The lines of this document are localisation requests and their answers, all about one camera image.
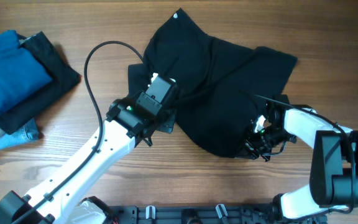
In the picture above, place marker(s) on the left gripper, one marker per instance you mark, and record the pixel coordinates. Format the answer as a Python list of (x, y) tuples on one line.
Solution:
[(169, 123)]

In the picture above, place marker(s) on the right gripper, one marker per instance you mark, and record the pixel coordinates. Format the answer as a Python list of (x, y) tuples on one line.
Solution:
[(253, 147)]

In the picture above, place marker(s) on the black t-shirt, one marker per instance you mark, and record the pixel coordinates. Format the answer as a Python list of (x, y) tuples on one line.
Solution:
[(223, 86)]

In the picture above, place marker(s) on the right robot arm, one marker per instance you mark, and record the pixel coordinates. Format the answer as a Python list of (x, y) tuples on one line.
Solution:
[(333, 182)]

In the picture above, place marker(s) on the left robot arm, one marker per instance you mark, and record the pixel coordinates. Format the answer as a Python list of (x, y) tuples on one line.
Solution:
[(129, 121)]

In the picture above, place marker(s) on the folded black garment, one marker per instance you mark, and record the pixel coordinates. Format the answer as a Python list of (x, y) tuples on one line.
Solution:
[(64, 78)]

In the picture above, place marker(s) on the folded light blue jeans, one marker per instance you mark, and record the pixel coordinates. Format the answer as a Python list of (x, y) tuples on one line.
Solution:
[(26, 134)]

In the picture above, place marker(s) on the folded blue garment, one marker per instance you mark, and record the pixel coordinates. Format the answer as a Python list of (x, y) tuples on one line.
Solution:
[(20, 74)]

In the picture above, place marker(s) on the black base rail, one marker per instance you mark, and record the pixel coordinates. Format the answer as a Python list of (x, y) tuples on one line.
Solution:
[(244, 214)]

